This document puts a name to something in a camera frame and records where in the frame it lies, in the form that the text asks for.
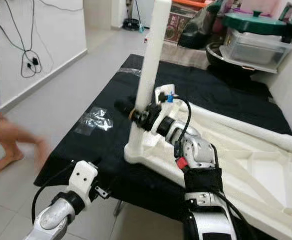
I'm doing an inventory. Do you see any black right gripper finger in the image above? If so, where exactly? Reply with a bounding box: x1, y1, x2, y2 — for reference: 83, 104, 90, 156
114, 98, 141, 122

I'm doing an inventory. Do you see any white plastic table leg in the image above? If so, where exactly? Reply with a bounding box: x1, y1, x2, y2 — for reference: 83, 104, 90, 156
176, 102, 292, 153
123, 0, 172, 163

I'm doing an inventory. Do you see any white plastic children table top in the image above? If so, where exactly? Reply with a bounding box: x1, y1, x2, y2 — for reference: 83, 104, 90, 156
123, 100, 292, 240

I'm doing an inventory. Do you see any grey metal table leg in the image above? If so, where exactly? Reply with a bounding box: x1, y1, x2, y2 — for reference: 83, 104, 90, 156
113, 200, 126, 218

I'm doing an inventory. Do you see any clear tape piece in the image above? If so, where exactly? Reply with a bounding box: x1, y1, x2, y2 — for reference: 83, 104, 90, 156
73, 106, 114, 137
116, 67, 141, 77

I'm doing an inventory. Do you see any beige cloth covered bench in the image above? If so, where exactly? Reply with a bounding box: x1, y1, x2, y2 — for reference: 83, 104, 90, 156
146, 37, 211, 68

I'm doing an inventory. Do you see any black round floor device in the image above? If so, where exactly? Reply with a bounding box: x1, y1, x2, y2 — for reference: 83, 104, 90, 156
123, 18, 141, 31

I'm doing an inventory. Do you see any red printed box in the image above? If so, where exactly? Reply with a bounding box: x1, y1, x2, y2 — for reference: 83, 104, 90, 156
168, 11, 191, 43

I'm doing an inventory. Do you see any white appliance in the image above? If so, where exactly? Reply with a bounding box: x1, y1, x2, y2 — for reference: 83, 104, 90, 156
138, 0, 154, 28

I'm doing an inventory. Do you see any black bag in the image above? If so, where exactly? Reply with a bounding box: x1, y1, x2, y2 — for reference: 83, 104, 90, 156
188, 5, 224, 50

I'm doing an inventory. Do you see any person in dark shorts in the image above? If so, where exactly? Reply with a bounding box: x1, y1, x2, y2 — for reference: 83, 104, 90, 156
0, 35, 51, 178

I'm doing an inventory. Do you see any orange lid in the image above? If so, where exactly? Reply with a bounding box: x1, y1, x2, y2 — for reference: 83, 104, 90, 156
171, 0, 214, 11

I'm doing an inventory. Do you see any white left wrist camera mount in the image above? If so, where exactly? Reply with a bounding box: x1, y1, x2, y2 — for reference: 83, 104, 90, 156
68, 160, 99, 203

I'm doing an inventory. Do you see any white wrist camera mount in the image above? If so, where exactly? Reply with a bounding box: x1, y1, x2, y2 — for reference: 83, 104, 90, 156
68, 160, 99, 203
148, 84, 176, 136

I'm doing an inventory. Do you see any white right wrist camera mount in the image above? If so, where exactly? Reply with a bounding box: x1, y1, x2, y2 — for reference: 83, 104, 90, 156
148, 84, 176, 136

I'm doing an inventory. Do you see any black wall cable with adapter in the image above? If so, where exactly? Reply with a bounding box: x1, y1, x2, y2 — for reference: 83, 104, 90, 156
3, 0, 84, 78

